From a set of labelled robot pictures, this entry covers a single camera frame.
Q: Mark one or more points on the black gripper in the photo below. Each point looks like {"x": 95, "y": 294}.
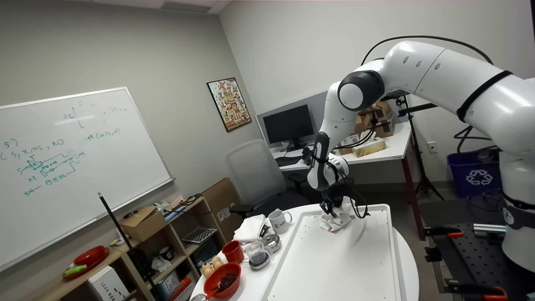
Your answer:
{"x": 336, "y": 195}

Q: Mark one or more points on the white towel with red stripes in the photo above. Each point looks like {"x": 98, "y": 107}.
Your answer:
{"x": 339, "y": 224}

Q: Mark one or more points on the white plastic tray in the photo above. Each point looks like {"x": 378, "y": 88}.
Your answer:
{"x": 334, "y": 267}

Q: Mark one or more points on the white mug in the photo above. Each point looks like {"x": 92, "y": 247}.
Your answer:
{"x": 277, "y": 220}

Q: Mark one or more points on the black keyboard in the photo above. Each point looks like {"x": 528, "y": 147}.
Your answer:
{"x": 289, "y": 160}

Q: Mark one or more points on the tan wooden block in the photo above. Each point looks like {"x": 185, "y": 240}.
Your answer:
{"x": 369, "y": 147}

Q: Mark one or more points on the stack of folded white towels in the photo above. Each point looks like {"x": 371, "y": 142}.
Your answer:
{"x": 249, "y": 227}

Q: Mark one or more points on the small metal bowl dark contents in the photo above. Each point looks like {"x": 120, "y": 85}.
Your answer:
{"x": 259, "y": 259}

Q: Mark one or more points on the clear plastic container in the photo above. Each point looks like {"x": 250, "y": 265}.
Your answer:
{"x": 250, "y": 244}

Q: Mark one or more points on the white office chair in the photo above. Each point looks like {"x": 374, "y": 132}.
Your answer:
{"x": 252, "y": 172}

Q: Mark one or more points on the white desk with red leg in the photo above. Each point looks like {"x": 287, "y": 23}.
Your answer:
{"x": 398, "y": 143}

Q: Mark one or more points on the black computer monitor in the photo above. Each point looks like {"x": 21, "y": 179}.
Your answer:
{"x": 286, "y": 123}

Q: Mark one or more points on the cardboard box structure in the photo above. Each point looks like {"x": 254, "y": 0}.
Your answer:
{"x": 384, "y": 118}

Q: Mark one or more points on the red cup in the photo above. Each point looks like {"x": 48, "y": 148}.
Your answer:
{"x": 232, "y": 250}

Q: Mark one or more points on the red bowl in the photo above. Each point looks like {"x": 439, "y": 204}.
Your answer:
{"x": 222, "y": 279}

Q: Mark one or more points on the blue recycling bin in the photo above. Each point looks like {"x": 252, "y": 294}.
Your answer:
{"x": 473, "y": 175}

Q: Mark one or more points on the framed colourful poster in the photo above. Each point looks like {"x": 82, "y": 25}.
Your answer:
{"x": 229, "y": 103}

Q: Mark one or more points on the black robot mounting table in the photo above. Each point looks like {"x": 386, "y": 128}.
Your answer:
{"x": 485, "y": 260}

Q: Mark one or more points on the red storage box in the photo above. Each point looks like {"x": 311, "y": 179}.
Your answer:
{"x": 180, "y": 286}

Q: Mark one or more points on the wooden shelf unit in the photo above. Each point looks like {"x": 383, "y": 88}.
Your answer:
{"x": 130, "y": 269}

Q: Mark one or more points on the thin black pole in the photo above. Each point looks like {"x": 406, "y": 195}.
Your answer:
{"x": 113, "y": 219}

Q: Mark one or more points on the white printed box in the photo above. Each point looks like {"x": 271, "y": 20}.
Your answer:
{"x": 107, "y": 284}

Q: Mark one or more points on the red plastic dish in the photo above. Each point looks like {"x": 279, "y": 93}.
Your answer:
{"x": 92, "y": 255}

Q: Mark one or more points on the whiteboard with green writing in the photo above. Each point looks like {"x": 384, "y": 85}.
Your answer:
{"x": 83, "y": 167}

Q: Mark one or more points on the green toy vegetable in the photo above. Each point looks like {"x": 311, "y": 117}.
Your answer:
{"x": 75, "y": 270}

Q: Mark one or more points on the black camera stand with boom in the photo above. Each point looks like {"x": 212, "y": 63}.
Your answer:
{"x": 404, "y": 100}

